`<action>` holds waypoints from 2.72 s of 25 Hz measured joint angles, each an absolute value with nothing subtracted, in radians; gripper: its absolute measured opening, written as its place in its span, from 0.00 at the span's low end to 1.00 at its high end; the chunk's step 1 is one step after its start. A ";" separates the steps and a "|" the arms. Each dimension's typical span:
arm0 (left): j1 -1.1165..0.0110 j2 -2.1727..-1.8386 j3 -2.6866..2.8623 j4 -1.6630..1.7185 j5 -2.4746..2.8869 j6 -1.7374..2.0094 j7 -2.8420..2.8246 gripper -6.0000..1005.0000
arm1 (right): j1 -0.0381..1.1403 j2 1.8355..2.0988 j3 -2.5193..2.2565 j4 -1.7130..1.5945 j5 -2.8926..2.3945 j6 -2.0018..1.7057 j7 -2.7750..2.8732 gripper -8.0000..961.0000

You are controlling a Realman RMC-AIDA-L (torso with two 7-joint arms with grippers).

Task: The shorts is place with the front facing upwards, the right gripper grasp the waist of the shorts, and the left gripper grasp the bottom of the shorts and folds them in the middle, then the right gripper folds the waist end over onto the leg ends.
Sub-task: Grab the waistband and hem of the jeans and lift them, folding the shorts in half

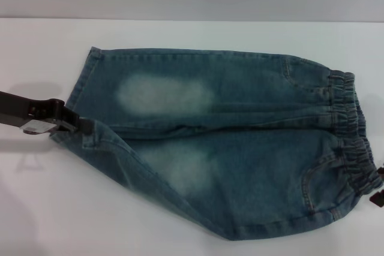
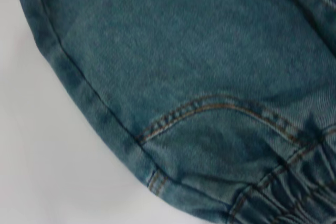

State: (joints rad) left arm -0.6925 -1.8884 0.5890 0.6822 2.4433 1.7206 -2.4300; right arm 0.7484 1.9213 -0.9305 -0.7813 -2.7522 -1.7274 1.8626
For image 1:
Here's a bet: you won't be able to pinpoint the white label tag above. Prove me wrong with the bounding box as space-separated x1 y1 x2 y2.
20 120 52 134

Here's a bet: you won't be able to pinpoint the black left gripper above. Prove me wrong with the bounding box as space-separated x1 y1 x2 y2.
0 90 94 135

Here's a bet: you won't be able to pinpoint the blue denim shorts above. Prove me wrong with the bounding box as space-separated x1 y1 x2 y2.
50 46 384 241

